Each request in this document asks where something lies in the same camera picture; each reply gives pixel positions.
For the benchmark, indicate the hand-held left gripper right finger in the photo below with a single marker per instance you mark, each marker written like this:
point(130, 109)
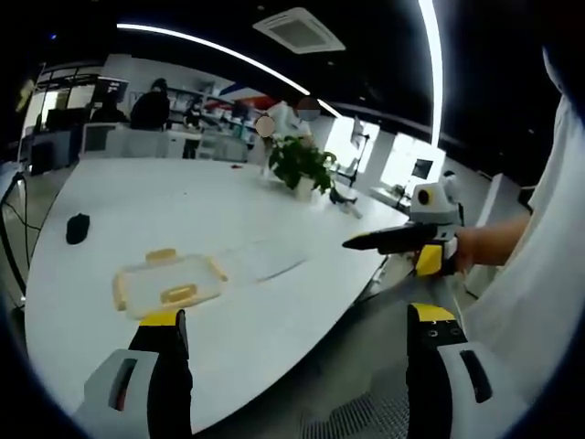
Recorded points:
point(439, 388)

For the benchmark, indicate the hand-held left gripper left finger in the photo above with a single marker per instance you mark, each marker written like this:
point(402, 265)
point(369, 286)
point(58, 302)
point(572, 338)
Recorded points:
point(137, 393)

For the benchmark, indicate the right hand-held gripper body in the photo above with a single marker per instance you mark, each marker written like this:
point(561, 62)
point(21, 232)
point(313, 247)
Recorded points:
point(434, 210)

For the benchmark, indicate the clear container lid yellow latches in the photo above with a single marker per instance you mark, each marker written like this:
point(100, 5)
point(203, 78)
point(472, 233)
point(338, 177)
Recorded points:
point(164, 279)

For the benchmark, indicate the person's right hand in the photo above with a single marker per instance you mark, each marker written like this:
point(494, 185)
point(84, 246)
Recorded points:
point(468, 251)

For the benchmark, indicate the computer monitor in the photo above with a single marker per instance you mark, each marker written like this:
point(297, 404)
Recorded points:
point(423, 168)

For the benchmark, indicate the black desk item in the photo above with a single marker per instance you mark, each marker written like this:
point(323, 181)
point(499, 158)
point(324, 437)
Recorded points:
point(340, 197)

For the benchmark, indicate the black stand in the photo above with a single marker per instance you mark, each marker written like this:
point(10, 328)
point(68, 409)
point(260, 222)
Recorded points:
point(361, 151)

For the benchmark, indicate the white plant pot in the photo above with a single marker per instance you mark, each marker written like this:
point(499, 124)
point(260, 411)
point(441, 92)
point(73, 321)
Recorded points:
point(304, 188)

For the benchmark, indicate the green potted plant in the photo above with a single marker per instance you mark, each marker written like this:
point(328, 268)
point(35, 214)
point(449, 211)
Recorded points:
point(299, 162)

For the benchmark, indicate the person in white shirt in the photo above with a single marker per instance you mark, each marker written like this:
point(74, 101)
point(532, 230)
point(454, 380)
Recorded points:
point(539, 274)

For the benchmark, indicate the long ceiling light strip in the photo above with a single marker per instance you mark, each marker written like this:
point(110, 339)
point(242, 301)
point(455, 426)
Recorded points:
point(434, 68)
point(219, 48)

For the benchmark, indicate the small black object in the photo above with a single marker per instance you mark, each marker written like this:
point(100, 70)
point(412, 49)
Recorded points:
point(77, 228)

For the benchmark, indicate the ceiling air conditioner vent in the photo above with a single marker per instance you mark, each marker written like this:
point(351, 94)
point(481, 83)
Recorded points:
point(299, 29)

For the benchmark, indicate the white cabinet counter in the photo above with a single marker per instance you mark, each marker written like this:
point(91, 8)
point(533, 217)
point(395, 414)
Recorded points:
point(123, 139)

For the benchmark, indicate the black monitor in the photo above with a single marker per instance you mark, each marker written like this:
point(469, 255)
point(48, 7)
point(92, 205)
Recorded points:
point(66, 119)

